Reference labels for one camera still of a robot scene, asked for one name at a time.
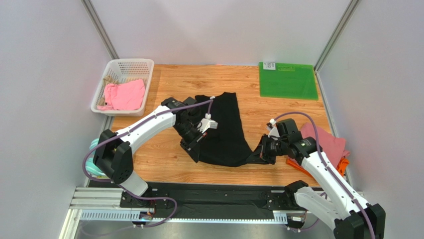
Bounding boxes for white label sticker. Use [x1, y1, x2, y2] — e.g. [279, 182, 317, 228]
[263, 62, 276, 70]

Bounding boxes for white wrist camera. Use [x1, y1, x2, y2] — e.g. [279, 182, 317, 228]
[266, 119, 280, 138]
[197, 114, 218, 133]

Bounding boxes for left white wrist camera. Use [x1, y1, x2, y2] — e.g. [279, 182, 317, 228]
[197, 114, 218, 133]

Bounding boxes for beige cloth in basket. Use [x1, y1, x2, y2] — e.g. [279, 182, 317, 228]
[98, 76, 119, 108]

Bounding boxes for light pink shirt in basket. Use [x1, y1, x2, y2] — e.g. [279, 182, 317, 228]
[97, 79, 146, 111]

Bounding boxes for black floral t shirt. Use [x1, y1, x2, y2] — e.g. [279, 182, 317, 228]
[200, 92, 253, 167]

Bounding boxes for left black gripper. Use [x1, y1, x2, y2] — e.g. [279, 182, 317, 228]
[174, 120, 207, 163]

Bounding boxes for folded pink t shirt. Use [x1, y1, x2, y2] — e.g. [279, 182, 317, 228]
[301, 122, 350, 167]

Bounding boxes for white plastic basket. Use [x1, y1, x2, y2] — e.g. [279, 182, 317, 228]
[91, 58, 154, 117]

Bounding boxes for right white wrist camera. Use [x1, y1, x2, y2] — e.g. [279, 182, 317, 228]
[266, 119, 280, 138]

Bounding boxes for green cutting mat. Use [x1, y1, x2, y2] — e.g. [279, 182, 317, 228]
[258, 62, 318, 101]

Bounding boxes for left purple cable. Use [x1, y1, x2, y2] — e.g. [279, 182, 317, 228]
[82, 97, 214, 220]

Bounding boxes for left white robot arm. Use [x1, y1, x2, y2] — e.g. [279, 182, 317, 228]
[93, 97, 218, 196]

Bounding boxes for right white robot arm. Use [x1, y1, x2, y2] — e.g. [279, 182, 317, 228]
[254, 119, 386, 239]

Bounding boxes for folded orange t shirt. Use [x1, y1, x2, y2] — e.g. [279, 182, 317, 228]
[286, 157, 350, 178]

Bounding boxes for teal headphones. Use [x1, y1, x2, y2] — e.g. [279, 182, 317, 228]
[86, 138, 107, 179]

